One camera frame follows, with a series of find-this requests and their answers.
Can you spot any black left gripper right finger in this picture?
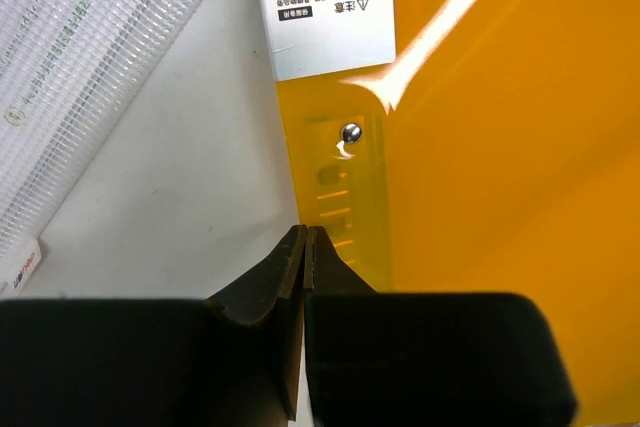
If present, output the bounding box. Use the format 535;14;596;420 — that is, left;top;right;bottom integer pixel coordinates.
304;227;578;426

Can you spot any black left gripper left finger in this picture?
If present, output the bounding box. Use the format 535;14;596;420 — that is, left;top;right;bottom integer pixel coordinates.
1;225;308;426

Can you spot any orange plastic clipboard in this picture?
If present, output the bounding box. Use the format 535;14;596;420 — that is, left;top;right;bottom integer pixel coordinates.
260;0;639;426

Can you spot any clear mesh document pouch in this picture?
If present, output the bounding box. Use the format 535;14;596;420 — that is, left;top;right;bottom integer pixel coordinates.
0;0;251;298

